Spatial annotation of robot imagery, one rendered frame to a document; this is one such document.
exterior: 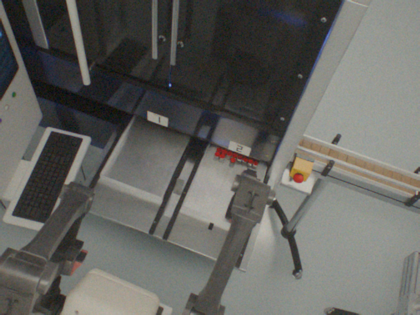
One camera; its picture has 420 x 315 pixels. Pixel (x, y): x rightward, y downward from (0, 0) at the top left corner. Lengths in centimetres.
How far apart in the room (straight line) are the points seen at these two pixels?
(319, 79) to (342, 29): 20
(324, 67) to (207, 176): 74
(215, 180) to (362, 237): 133
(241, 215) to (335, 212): 189
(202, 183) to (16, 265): 102
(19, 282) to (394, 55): 337
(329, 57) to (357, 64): 237
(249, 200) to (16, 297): 54
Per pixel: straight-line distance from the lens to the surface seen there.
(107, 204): 182
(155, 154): 191
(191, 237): 177
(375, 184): 199
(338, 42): 130
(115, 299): 120
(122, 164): 189
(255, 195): 114
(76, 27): 154
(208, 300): 125
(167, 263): 265
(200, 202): 182
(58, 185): 194
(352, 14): 124
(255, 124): 164
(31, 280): 99
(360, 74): 366
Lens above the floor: 253
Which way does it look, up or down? 60 degrees down
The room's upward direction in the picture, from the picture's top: 12 degrees clockwise
